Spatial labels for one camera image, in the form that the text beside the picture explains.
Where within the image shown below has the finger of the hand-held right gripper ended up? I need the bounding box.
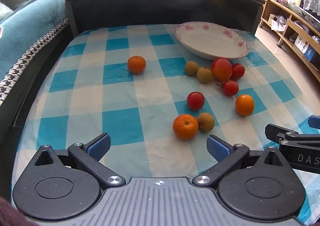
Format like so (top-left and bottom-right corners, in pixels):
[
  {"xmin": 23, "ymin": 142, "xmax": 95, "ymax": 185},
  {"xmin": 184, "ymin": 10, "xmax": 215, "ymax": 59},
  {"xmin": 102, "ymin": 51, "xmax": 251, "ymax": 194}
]
[
  {"xmin": 265, "ymin": 123, "xmax": 320, "ymax": 148},
  {"xmin": 308, "ymin": 115, "xmax": 320, "ymax": 128}
]

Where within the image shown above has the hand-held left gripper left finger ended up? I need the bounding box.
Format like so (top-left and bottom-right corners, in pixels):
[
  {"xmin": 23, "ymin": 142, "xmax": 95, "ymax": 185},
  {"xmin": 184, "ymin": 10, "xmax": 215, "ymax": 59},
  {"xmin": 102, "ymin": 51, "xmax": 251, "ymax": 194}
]
[{"xmin": 34, "ymin": 132, "xmax": 126, "ymax": 188}]

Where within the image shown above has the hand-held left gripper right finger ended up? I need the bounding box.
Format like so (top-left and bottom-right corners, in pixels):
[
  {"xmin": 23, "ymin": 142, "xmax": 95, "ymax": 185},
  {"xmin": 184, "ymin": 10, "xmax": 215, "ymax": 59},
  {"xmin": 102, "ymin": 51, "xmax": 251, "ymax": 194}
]
[{"xmin": 192, "ymin": 134, "xmax": 288, "ymax": 188}]

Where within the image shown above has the tan longan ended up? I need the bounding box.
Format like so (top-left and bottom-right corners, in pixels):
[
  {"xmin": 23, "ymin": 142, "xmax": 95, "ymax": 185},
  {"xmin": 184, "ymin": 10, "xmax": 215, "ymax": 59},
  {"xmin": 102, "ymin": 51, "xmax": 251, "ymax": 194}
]
[
  {"xmin": 185, "ymin": 61, "xmax": 199, "ymax": 76},
  {"xmin": 197, "ymin": 66, "xmax": 213, "ymax": 84},
  {"xmin": 197, "ymin": 113, "xmax": 215, "ymax": 133}
]

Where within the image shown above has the orange mandarin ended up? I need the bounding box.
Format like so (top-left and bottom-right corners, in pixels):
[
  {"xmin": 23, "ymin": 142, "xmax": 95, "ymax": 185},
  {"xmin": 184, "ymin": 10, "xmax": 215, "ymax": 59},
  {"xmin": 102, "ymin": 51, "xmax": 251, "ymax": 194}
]
[
  {"xmin": 172, "ymin": 114, "xmax": 200, "ymax": 141},
  {"xmin": 235, "ymin": 94, "xmax": 255, "ymax": 116},
  {"xmin": 127, "ymin": 55, "xmax": 147, "ymax": 75}
]

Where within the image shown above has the red cherry tomato with stem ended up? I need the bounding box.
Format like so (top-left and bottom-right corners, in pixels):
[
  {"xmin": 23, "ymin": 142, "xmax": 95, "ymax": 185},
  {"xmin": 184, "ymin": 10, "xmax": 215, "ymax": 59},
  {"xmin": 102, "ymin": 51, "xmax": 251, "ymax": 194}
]
[{"xmin": 216, "ymin": 80, "xmax": 240, "ymax": 97}]

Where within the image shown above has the red yellow plum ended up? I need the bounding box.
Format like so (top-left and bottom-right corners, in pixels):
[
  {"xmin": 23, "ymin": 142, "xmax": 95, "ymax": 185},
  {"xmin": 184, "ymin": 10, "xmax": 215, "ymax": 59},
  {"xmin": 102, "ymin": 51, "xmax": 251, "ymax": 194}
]
[{"xmin": 210, "ymin": 58, "xmax": 233, "ymax": 82}]

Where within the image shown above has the white floral plate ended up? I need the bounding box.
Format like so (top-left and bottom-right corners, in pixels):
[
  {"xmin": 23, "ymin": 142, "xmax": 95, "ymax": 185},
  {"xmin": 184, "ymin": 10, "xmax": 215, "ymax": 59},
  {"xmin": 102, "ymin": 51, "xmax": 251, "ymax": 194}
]
[{"xmin": 174, "ymin": 21, "xmax": 250, "ymax": 61}]

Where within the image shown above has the person's left forearm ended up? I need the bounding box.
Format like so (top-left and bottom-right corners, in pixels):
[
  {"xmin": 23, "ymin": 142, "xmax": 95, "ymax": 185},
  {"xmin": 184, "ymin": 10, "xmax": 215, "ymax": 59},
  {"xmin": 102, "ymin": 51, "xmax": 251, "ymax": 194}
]
[{"xmin": 0, "ymin": 197, "xmax": 34, "ymax": 226}]

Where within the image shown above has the blue white checkered tablecloth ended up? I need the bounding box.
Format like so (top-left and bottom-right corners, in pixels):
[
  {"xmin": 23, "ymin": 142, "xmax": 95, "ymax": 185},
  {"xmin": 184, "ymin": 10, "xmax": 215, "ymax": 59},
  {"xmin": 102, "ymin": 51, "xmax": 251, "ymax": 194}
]
[{"xmin": 11, "ymin": 23, "xmax": 320, "ymax": 224}]

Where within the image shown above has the blue white box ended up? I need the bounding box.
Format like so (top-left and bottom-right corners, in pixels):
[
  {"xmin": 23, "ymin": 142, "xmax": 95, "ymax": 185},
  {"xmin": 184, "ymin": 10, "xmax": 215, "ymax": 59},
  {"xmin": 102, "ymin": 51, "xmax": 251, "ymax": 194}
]
[{"xmin": 294, "ymin": 34, "xmax": 318, "ymax": 63}]

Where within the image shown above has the wooden shelf unit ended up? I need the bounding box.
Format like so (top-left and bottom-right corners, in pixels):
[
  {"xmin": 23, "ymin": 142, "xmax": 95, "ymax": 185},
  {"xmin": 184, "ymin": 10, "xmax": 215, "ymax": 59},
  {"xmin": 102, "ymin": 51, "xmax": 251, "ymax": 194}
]
[{"xmin": 246, "ymin": 0, "xmax": 320, "ymax": 82}]

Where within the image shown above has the blue blanket with houndstooth trim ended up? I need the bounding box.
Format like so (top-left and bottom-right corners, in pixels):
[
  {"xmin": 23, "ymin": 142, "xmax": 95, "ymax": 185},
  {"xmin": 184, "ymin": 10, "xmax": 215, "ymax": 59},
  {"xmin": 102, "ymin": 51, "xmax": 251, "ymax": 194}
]
[{"xmin": 0, "ymin": 0, "xmax": 69, "ymax": 107}]

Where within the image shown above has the dark coffee table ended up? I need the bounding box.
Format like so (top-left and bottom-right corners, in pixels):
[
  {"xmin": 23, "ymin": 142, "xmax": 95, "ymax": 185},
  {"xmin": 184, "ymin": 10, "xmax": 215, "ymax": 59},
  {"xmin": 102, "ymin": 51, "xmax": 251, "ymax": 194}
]
[{"xmin": 62, "ymin": 0, "xmax": 267, "ymax": 39}]

